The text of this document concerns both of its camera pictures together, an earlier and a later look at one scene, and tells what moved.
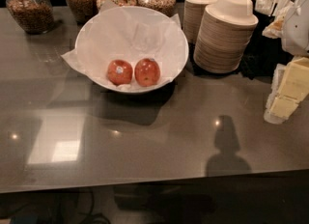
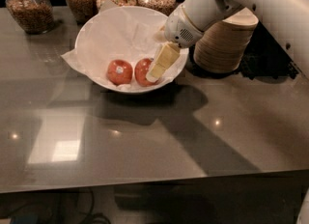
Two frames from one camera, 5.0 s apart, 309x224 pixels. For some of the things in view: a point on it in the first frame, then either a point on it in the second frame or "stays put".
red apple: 147,72 stays put
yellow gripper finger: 294,87 to 164,58
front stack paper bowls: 224,34 stays put
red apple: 120,71 stays put
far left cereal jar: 31,7 stays put
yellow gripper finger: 269,115 to 160,36
